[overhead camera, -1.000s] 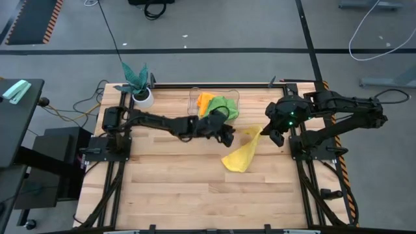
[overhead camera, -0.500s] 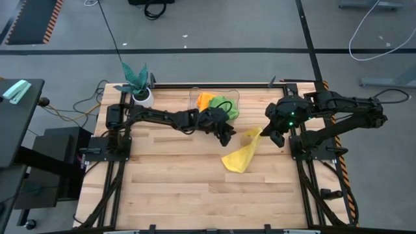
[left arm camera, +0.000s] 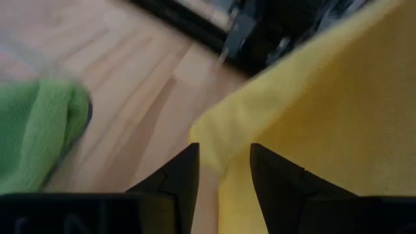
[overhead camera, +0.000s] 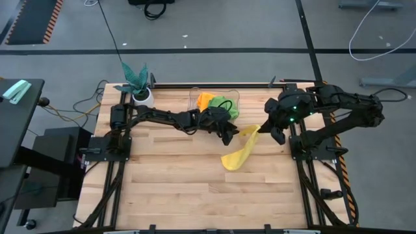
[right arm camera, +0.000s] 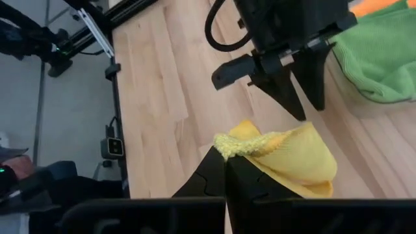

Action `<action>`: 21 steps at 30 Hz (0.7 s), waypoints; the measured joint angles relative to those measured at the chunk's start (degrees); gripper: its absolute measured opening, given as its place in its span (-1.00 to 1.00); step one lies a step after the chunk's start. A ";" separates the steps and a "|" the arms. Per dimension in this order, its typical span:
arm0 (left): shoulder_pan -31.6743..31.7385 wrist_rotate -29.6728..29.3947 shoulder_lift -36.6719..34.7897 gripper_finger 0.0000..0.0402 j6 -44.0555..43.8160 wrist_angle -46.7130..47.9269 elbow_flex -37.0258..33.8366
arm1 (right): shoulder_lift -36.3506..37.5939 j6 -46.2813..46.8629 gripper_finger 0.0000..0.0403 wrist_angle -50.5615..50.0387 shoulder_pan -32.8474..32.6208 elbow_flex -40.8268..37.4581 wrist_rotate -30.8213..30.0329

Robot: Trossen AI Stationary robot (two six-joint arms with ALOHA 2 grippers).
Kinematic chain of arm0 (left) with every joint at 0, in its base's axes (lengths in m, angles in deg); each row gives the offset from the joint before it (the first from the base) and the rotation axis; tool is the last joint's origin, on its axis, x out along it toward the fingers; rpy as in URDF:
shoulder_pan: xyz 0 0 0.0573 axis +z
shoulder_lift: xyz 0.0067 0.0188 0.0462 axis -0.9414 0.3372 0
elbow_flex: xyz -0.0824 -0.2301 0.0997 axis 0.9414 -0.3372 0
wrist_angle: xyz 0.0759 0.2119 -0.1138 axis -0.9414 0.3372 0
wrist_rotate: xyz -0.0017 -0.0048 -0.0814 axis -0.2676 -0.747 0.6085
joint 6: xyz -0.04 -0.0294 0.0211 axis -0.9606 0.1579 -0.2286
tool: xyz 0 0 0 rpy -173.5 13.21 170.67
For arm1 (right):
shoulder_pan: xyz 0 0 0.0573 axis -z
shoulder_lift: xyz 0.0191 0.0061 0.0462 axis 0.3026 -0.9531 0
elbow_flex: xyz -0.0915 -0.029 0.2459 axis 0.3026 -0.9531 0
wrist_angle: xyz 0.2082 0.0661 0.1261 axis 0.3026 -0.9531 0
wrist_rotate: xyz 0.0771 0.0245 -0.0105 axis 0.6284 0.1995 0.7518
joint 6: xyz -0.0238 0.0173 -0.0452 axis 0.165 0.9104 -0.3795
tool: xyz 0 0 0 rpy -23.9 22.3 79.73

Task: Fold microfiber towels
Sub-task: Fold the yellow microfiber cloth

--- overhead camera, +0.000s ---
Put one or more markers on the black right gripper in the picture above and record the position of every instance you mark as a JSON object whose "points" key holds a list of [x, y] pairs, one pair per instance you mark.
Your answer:
{"points": [[276, 120]]}

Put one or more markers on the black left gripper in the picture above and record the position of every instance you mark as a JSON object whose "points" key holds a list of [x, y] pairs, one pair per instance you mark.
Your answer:
{"points": [[222, 122]]}

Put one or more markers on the dark green microfiber towel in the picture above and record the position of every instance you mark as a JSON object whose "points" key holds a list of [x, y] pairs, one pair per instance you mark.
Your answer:
{"points": [[230, 109]]}

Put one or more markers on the yellow microfiber towel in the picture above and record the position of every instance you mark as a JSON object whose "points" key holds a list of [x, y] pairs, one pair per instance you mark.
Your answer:
{"points": [[242, 154]]}

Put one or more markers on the orange microfiber towel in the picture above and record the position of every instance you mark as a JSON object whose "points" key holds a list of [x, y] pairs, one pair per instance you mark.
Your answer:
{"points": [[204, 100]]}

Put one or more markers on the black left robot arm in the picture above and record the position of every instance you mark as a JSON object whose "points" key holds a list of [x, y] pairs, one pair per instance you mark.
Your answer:
{"points": [[156, 117]]}

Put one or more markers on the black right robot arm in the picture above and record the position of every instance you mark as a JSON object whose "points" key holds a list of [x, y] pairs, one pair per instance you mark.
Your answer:
{"points": [[341, 107]]}

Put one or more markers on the clear plastic bin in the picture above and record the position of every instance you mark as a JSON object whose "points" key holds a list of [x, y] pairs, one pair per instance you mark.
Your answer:
{"points": [[193, 97]]}

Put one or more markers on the artificial plant in white pot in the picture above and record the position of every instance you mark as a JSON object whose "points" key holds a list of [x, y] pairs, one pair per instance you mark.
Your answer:
{"points": [[141, 94]]}

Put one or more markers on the grey desk foot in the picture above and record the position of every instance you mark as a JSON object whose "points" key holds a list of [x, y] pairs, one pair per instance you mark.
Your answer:
{"points": [[370, 5], [390, 81]]}

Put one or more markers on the black equipment cart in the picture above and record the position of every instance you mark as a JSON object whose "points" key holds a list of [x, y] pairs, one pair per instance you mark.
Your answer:
{"points": [[48, 169]]}

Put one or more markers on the black round knob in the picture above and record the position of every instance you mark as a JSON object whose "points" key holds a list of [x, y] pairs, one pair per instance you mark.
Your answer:
{"points": [[43, 101]]}

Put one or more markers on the black side desk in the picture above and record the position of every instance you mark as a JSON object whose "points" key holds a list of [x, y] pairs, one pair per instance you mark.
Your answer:
{"points": [[19, 130]]}

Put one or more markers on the mint green stapler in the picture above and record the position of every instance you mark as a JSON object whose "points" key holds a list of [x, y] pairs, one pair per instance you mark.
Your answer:
{"points": [[16, 91]]}

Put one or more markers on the black caster wheel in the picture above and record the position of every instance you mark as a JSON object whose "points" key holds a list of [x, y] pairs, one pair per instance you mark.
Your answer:
{"points": [[30, 224]]}

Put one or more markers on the black mat with orange edge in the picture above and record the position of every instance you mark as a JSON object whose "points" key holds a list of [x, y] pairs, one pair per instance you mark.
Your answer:
{"points": [[31, 19]]}

